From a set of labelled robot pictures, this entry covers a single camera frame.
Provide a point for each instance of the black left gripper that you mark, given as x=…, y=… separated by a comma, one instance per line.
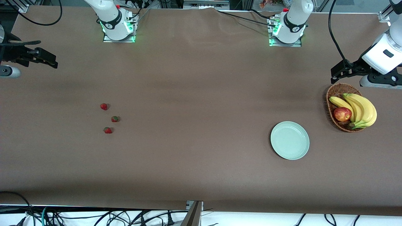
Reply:
x=358, y=65

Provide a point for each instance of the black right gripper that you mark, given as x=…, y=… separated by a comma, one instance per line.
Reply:
x=13, y=52

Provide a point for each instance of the red strawberry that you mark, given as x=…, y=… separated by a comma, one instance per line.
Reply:
x=104, y=106
x=115, y=119
x=108, y=130

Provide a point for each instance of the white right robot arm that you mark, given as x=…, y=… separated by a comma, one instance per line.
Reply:
x=110, y=15

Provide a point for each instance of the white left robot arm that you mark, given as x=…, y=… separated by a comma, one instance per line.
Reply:
x=293, y=22

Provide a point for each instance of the pale green plate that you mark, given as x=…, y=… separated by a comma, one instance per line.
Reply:
x=289, y=140

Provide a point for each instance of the brown wicker basket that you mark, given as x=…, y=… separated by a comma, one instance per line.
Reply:
x=336, y=94

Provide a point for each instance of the red apple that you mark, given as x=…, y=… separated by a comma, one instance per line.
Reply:
x=342, y=114

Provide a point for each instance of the yellow banana bunch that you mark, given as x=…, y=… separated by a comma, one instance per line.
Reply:
x=364, y=110

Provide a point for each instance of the aluminium frame profile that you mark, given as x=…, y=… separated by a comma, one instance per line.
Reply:
x=384, y=16
x=22, y=7

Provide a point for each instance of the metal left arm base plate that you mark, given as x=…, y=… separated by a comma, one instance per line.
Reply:
x=273, y=42

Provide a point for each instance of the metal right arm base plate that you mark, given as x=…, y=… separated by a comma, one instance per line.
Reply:
x=133, y=34

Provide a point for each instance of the brown table post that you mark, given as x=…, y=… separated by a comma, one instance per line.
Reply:
x=193, y=216

